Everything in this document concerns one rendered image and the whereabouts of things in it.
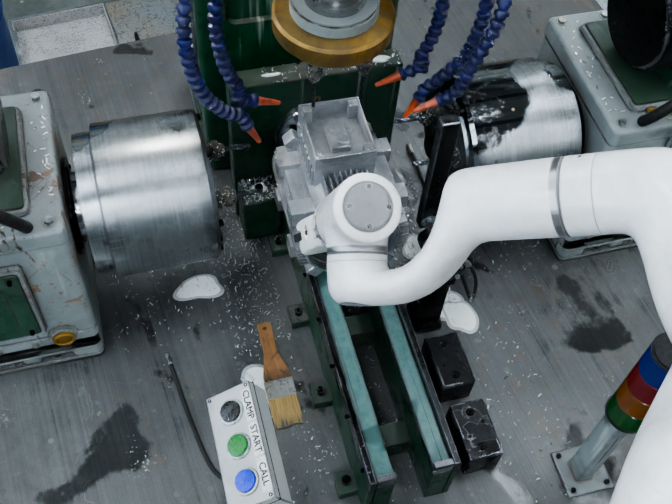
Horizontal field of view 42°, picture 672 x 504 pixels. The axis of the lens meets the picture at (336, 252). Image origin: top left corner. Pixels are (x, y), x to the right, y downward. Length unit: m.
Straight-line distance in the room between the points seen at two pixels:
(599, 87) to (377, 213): 0.62
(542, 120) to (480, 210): 0.51
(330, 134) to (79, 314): 0.50
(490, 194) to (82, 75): 1.22
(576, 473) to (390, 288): 0.61
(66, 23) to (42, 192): 1.50
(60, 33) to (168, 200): 1.48
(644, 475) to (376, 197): 0.42
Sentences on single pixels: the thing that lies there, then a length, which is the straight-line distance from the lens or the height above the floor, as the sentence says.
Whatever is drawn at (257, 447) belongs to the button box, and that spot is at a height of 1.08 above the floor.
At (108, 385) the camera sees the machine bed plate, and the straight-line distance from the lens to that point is 1.55.
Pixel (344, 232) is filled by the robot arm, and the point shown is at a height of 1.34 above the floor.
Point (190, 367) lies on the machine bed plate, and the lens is 1.55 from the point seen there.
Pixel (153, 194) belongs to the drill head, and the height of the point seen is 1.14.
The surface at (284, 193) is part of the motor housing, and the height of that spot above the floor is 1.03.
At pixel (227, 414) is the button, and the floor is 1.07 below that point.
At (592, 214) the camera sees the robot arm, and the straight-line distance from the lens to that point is 0.96.
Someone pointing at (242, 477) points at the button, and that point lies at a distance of 1.17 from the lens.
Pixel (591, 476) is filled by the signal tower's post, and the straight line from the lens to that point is 1.53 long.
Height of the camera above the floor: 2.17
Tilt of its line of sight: 55 degrees down
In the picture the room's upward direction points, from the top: 6 degrees clockwise
